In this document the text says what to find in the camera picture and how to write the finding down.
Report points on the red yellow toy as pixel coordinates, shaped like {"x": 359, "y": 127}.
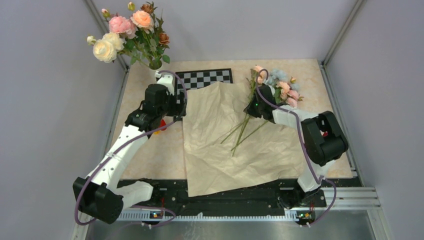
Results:
{"x": 162, "y": 124}

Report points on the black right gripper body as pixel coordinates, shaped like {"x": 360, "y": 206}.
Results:
{"x": 255, "y": 108}

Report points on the flower bunch in vase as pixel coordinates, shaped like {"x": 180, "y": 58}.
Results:
{"x": 139, "y": 36}

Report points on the orange paper bouquet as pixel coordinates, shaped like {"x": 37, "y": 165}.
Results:
{"x": 273, "y": 152}

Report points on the black white checkerboard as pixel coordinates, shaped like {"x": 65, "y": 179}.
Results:
{"x": 197, "y": 79}

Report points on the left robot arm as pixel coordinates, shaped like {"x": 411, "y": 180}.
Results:
{"x": 98, "y": 196}

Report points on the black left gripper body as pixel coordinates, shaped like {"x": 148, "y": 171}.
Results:
{"x": 170, "y": 108}

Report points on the white ceramic vase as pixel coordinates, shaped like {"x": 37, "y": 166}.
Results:
{"x": 152, "y": 73}

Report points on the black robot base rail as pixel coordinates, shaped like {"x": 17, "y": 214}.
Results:
{"x": 268, "y": 199}

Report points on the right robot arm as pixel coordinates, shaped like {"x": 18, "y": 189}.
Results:
{"x": 321, "y": 138}

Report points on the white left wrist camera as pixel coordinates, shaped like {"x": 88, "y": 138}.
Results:
{"x": 167, "y": 80}

